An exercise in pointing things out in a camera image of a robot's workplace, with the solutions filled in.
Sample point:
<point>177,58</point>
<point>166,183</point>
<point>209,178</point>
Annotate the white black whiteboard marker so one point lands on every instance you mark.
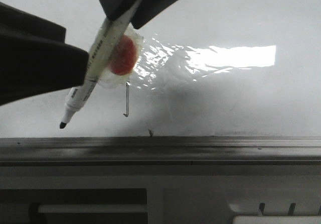
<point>106,40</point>

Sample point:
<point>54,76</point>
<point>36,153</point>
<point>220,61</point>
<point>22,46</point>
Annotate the red magnet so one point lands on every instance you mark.
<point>123,59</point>

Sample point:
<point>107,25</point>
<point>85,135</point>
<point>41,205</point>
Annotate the white whiteboard with aluminium frame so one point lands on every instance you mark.
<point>219,80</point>

